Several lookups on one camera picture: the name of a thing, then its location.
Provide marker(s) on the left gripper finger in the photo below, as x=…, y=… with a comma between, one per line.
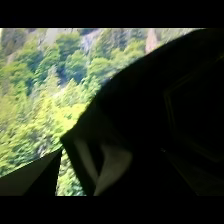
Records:
x=36, y=180

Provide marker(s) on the black garment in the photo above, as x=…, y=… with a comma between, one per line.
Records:
x=153, y=116

